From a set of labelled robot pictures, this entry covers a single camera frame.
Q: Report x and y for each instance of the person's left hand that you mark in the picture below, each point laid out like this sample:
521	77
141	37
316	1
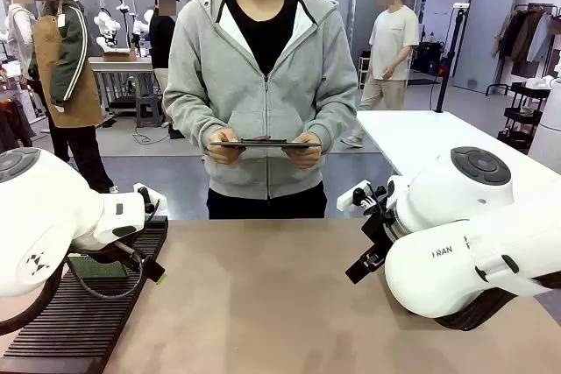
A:
307	155

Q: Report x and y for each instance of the person's right forearm grey sleeve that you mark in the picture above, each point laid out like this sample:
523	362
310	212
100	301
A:
188	115

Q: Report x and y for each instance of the green PCB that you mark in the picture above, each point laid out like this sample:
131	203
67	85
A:
98	268

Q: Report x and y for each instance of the grey workbench table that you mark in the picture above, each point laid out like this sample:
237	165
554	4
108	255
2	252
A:
127	67

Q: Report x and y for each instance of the cardboard box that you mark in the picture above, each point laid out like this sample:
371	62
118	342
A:
119	55

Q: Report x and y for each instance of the grey plastic stool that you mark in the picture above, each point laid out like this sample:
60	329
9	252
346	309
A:
148	111

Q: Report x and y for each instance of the coat rack with clothes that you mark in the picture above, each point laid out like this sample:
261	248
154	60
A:
526	37

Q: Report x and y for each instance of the white table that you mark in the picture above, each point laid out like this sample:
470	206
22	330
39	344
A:
438	137

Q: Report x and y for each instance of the black pole stand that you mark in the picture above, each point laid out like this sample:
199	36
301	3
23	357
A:
447	63

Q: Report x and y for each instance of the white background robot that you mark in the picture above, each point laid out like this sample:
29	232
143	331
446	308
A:
140	28
106	28

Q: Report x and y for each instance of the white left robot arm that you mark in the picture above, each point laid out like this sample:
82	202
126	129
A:
48	216

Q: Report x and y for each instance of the man in black with cap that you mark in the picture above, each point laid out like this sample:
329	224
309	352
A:
162	37

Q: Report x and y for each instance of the person's left forearm grey sleeve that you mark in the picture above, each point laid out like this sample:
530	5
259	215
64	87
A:
333	115

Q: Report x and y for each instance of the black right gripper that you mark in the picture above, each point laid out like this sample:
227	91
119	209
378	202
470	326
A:
380	234

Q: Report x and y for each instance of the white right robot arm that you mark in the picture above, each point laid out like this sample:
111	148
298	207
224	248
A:
460	234

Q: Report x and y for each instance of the man in white t-shirt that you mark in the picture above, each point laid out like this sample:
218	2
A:
392	45

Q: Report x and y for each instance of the woman in green jacket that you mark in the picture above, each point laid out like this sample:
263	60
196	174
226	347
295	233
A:
66	63

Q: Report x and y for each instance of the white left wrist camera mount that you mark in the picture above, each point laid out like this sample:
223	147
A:
153	199

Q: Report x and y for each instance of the black utility cart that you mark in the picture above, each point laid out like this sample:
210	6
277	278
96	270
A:
523	115

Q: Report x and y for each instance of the person's right hand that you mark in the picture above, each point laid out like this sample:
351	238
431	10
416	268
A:
223	148

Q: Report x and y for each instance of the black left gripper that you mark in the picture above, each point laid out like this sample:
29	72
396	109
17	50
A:
125	253

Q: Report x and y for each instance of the person in grey hoodie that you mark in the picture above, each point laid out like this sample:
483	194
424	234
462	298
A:
263	98

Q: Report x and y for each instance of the black slotted PCB rack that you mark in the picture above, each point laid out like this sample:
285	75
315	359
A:
79	326

